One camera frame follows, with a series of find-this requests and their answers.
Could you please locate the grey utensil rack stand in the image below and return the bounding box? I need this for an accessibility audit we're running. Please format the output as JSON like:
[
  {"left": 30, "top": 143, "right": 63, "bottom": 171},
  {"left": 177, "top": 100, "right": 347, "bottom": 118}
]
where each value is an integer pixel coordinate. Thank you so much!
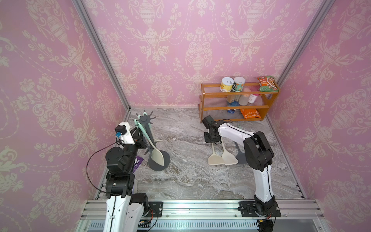
[{"left": 134, "top": 111, "right": 171, "bottom": 171}]

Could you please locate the cream spatula mint handle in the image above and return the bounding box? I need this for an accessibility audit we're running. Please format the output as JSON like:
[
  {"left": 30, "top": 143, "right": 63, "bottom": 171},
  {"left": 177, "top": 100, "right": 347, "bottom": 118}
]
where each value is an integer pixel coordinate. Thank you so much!
[{"left": 134, "top": 119, "right": 164, "bottom": 166}]

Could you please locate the cream spatula wooden handle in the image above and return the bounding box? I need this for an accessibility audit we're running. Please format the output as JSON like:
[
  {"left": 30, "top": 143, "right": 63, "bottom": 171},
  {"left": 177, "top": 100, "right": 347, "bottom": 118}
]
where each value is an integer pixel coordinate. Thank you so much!
[{"left": 221, "top": 141, "right": 239, "bottom": 166}]

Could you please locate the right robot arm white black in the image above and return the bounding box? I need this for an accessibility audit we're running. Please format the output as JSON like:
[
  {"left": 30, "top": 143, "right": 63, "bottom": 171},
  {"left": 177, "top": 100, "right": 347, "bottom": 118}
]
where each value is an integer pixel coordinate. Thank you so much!
[{"left": 202, "top": 116, "right": 279, "bottom": 218}]

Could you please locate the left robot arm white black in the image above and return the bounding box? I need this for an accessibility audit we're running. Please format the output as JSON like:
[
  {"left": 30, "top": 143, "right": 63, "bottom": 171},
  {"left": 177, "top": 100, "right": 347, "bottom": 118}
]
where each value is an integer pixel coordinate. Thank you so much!
[{"left": 103, "top": 122, "right": 154, "bottom": 232}]

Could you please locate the wooden shelf rack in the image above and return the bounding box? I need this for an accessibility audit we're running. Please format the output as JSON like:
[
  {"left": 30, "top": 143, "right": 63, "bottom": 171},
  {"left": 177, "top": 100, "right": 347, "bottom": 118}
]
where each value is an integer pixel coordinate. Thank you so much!
[{"left": 198, "top": 82, "right": 280, "bottom": 121}]

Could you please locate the purple candy bag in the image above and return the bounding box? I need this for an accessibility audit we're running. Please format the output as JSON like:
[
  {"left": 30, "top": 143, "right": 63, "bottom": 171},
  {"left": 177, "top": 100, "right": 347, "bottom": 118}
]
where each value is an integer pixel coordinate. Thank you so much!
[{"left": 132, "top": 156, "right": 144, "bottom": 172}]

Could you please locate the beige box on shelf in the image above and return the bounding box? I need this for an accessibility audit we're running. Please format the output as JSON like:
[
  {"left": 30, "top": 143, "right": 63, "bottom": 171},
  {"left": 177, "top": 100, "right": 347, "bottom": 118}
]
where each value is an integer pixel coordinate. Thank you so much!
[{"left": 227, "top": 95, "right": 240, "bottom": 103}]

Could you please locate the orange snack bag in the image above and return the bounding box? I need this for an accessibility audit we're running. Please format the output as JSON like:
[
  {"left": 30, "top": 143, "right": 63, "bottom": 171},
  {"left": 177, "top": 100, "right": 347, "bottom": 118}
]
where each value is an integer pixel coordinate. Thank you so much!
[{"left": 240, "top": 109, "right": 261, "bottom": 119}]

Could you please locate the white bottle on shelf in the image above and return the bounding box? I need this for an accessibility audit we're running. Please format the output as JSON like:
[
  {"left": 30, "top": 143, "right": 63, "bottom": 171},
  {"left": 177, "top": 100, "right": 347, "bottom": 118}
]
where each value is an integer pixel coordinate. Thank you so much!
[{"left": 238, "top": 94, "right": 250, "bottom": 106}]

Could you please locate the yellow tin can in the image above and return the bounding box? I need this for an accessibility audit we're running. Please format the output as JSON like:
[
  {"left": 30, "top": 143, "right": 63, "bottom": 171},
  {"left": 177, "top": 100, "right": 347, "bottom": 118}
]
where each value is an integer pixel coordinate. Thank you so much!
[{"left": 220, "top": 77, "right": 234, "bottom": 92}]

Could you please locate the pink cap white bottle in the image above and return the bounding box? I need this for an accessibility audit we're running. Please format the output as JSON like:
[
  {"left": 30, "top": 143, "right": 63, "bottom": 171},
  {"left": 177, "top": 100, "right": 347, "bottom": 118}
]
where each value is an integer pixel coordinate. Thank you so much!
[{"left": 248, "top": 94, "right": 259, "bottom": 104}]

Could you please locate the green label tin can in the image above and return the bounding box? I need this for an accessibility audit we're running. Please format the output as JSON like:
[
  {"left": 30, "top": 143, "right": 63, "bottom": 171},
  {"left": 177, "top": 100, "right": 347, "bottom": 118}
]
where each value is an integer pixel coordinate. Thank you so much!
[{"left": 232, "top": 76, "right": 245, "bottom": 92}]

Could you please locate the green red snack bag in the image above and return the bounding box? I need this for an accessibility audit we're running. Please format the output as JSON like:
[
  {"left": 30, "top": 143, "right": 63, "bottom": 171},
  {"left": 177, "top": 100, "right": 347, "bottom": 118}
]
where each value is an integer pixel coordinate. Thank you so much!
[{"left": 257, "top": 75, "right": 279, "bottom": 92}]

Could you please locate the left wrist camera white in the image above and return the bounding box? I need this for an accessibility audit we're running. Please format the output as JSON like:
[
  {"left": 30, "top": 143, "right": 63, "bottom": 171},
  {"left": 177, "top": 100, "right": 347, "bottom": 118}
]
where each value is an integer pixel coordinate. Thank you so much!
[{"left": 115, "top": 122, "right": 135, "bottom": 145}]

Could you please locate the cream spoon mint handle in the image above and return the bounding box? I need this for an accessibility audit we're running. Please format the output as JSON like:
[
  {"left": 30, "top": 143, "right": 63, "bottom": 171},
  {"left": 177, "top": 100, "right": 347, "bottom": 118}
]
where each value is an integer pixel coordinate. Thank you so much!
[{"left": 208, "top": 143, "right": 224, "bottom": 165}]

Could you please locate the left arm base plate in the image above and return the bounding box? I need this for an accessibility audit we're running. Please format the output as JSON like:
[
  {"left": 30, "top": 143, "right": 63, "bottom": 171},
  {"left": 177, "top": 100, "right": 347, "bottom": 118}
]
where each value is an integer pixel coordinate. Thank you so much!
[{"left": 142, "top": 201, "right": 164, "bottom": 218}]

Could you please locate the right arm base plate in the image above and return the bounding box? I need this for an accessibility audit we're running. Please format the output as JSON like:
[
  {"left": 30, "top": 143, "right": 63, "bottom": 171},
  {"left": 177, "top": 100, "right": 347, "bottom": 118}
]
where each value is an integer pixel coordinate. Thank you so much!
[{"left": 237, "top": 201, "right": 281, "bottom": 218}]

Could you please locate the aluminium front rail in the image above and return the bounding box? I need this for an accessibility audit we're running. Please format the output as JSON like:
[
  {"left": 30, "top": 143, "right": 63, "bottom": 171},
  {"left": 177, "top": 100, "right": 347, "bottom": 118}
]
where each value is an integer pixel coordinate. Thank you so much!
[{"left": 76, "top": 199, "right": 331, "bottom": 232}]

